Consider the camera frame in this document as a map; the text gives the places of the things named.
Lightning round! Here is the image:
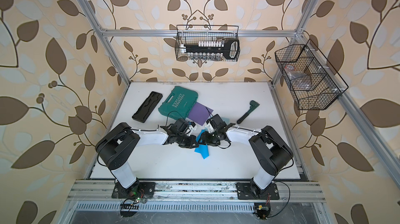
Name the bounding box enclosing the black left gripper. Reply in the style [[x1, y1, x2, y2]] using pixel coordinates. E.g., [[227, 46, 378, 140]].
[[175, 133, 201, 148]]

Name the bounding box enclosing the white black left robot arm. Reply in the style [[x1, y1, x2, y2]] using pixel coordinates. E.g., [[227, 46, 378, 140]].
[[95, 118, 199, 190]]

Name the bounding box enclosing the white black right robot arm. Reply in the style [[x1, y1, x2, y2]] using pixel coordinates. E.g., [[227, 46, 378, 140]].
[[199, 115, 293, 195]]

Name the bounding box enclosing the light blue square paper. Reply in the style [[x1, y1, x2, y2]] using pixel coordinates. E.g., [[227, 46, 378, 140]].
[[221, 117, 230, 125]]

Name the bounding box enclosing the purple square paper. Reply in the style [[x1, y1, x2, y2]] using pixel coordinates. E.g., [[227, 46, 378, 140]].
[[188, 102, 213, 126]]

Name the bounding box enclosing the green plastic tool case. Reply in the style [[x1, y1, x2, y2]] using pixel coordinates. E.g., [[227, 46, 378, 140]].
[[158, 86, 199, 120]]

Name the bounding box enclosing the black foam tool tray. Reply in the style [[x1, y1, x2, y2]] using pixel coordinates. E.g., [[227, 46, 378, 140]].
[[132, 91, 163, 123]]

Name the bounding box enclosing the small circuit board right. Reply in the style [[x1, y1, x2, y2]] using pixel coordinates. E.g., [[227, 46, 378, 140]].
[[253, 203, 271, 220]]

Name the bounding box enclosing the small circuit board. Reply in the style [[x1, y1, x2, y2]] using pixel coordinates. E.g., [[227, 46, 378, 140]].
[[119, 198, 146, 218], [253, 203, 271, 220]]

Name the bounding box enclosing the black socket set holder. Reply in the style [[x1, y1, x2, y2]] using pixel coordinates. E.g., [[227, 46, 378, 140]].
[[178, 38, 240, 60]]

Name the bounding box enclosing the small circuit board left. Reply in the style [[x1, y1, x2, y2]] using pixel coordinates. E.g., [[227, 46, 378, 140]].
[[119, 198, 146, 218]]

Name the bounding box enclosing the plastic bag in basket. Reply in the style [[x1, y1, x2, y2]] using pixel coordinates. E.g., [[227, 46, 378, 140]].
[[284, 65, 312, 91]]

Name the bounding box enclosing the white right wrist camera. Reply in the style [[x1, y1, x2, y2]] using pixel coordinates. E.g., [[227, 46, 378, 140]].
[[206, 119, 218, 133]]

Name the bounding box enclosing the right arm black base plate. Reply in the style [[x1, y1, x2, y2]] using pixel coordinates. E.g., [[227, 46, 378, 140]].
[[235, 182, 280, 200]]

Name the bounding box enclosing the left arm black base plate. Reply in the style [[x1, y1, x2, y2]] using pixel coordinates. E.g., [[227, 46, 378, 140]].
[[111, 181, 156, 199]]

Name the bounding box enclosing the black wire basket rear wall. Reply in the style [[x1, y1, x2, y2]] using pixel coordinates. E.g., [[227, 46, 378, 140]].
[[175, 24, 240, 61]]

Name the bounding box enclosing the black wire basket wall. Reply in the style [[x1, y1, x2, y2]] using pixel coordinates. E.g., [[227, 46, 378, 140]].
[[175, 24, 240, 61], [275, 39, 349, 110]]

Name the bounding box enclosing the aluminium frame rear crossbar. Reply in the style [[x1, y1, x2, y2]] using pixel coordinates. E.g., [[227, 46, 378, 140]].
[[101, 29, 297, 38]]

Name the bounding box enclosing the black wire basket right wall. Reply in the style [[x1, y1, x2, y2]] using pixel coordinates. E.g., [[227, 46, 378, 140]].
[[275, 39, 349, 110]]

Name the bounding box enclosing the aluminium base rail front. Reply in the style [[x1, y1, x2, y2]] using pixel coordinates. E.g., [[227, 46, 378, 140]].
[[67, 180, 326, 203]]

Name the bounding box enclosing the aluminium frame post left rear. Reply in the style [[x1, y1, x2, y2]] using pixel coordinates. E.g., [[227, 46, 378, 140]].
[[77, 0, 131, 86]]

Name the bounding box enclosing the aluminium frame post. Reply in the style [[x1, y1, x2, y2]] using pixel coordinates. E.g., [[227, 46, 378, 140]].
[[271, 0, 332, 85], [77, 0, 131, 86]]

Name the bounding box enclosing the aluminium frame right side rail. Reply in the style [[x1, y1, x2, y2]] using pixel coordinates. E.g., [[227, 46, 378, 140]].
[[295, 34, 400, 190]]

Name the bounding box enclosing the aluminium frame post right rear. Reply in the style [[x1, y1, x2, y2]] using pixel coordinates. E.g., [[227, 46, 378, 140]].
[[271, 0, 332, 85]]

